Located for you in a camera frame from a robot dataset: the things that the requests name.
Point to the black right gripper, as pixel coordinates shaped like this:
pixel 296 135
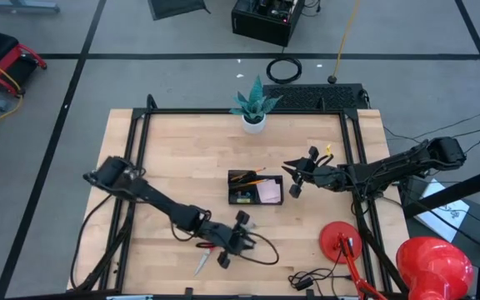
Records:
pixel 325 177

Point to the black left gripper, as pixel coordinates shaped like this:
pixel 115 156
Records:
pixel 223 239

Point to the pink sticky notes pad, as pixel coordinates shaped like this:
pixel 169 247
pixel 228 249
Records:
pixel 269 191

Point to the orange pencil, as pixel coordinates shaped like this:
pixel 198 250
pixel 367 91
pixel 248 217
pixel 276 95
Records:
pixel 256 182
pixel 258 170

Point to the black mesh desk organizer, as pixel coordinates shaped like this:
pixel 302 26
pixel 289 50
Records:
pixel 233 198

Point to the black marker pen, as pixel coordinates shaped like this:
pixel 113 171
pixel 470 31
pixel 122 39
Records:
pixel 242 176

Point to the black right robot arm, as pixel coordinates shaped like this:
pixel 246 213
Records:
pixel 406 162

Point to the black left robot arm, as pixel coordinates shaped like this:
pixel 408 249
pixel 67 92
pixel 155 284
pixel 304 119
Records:
pixel 156 200

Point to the yellow tag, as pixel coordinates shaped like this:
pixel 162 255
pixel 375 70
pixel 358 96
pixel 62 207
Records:
pixel 328 150

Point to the snake plant in white pot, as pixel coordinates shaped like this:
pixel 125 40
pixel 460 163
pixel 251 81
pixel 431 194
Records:
pixel 253 125

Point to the black perforated metal panel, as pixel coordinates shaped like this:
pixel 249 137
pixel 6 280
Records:
pixel 327 98

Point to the black computer tower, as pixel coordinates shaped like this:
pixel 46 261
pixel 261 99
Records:
pixel 256 29

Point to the white printed sheet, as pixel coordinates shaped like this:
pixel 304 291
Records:
pixel 444 216

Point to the black diagonal bar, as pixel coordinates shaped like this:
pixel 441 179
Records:
pixel 452 193

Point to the red desk lamp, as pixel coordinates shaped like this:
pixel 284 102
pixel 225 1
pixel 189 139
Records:
pixel 436 266

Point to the black equipment case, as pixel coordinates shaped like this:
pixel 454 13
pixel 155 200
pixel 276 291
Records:
pixel 173 8

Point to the black aluminium table frame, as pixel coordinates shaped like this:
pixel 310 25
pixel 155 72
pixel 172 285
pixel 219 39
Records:
pixel 181 111

